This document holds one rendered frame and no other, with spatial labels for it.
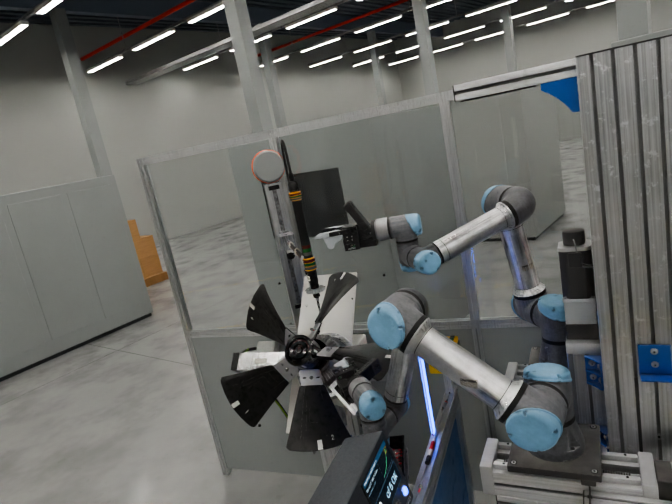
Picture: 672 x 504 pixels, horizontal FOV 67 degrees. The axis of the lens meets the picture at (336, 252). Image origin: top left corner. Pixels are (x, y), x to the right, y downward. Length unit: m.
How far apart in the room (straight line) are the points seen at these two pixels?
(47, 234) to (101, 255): 0.72
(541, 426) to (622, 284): 0.44
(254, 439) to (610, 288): 2.40
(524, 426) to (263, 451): 2.28
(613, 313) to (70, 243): 6.55
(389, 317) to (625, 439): 0.77
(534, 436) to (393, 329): 0.41
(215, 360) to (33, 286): 4.22
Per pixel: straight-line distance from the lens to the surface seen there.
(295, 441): 1.89
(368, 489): 1.20
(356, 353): 1.88
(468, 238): 1.67
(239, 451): 3.49
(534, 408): 1.32
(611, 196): 1.45
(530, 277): 1.97
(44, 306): 7.18
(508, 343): 2.55
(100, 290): 7.45
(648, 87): 1.43
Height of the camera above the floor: 1.95
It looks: 12 degrees down
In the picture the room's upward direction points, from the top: 11 degrees counter-clockwise
